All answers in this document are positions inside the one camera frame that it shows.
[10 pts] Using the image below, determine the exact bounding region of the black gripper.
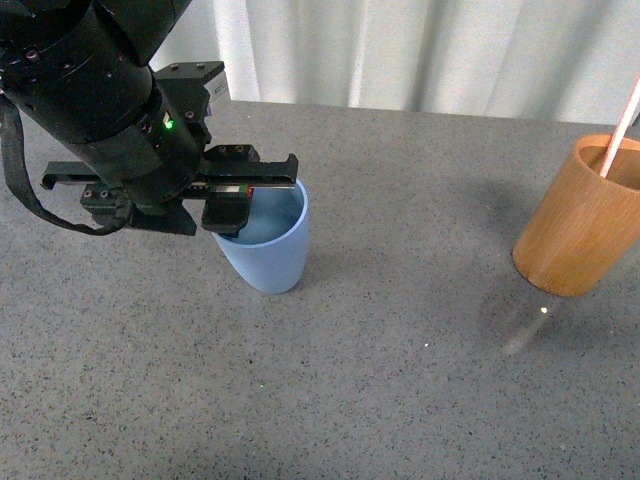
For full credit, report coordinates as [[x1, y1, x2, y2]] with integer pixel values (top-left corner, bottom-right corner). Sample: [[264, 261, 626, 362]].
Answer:
[[42, 89, 299, 237]]

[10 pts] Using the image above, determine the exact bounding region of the blue plastic cup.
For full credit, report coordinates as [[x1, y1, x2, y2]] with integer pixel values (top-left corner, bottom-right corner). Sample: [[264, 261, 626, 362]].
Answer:
[[213, 181, 309, 294]]

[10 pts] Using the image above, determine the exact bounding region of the wooden bamboo chopstick holder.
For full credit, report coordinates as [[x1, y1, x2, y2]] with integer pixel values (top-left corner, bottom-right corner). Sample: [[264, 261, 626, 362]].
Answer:
[[512, 134, 639, 296]]

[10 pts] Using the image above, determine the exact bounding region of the white pleated curtain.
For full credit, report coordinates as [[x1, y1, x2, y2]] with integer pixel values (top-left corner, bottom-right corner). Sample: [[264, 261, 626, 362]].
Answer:
[[152, 1, 639, 124]]

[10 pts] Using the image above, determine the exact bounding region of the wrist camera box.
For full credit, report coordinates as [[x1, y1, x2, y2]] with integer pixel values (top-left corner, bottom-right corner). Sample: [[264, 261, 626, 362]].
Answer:
[[154, 61, 230, 122]]

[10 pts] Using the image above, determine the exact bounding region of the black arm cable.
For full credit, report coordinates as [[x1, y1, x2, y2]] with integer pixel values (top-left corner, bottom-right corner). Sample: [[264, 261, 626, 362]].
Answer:
[[0, 94, 131, 238]]

